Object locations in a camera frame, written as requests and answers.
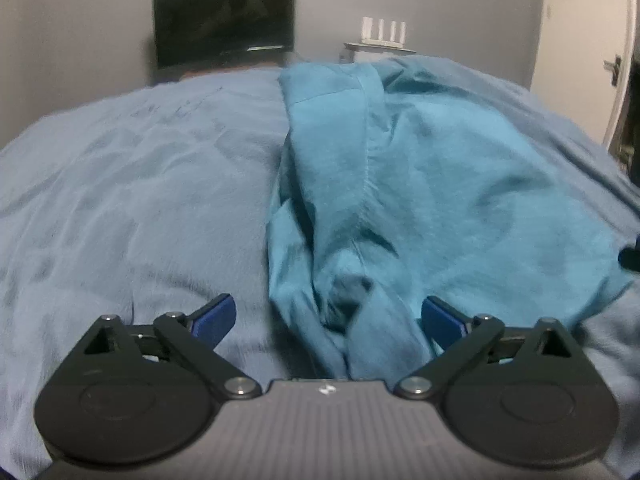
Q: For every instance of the teal hooded jacket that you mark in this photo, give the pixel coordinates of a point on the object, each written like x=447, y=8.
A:
x=425, y=185

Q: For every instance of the blue fleece blanket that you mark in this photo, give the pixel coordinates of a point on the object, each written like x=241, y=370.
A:
x=125, y=185

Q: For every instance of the white door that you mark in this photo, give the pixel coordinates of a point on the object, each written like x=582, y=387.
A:
x=575, y=35

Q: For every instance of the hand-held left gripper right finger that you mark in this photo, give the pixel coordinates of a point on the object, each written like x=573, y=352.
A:
x=442, y=322

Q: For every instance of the white router with antennas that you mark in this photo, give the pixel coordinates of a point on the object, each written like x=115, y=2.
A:
x=384, y=32

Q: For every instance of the white cabinet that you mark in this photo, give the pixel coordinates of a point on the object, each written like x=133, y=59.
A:
x=377, y=52

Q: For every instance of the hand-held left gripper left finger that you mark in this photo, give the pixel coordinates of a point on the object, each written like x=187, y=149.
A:
x=215, y=320

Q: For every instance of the black monitor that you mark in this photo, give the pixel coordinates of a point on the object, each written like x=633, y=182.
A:
x=225, y=20

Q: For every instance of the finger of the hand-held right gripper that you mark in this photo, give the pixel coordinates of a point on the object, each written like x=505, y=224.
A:
x=629, y=257

